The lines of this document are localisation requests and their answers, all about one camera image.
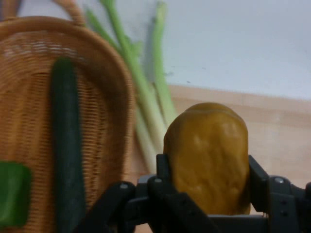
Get dark green cucumber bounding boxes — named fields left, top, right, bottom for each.
left=49, top=57, right=87, bottom=233

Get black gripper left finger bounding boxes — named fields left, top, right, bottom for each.
left=74, top=153, right=220, bottom=233

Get green celery stalk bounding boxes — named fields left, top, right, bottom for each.
left=83, top=0, right=178, bottom=172

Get woven wicker basket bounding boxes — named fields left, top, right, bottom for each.
left=0, top=0, right=137, bottom=233

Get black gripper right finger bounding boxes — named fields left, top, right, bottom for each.
left=247, top=155, right=311, bottom=233

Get bamboo cutting board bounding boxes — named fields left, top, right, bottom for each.
left=132, top=84, right=311, bottom=233

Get brown potato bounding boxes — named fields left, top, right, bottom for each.
left=163, top=102, right=252, bottom=216

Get green bell pepper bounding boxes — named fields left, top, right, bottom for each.
left=0, top=160, right=33, bottom=228

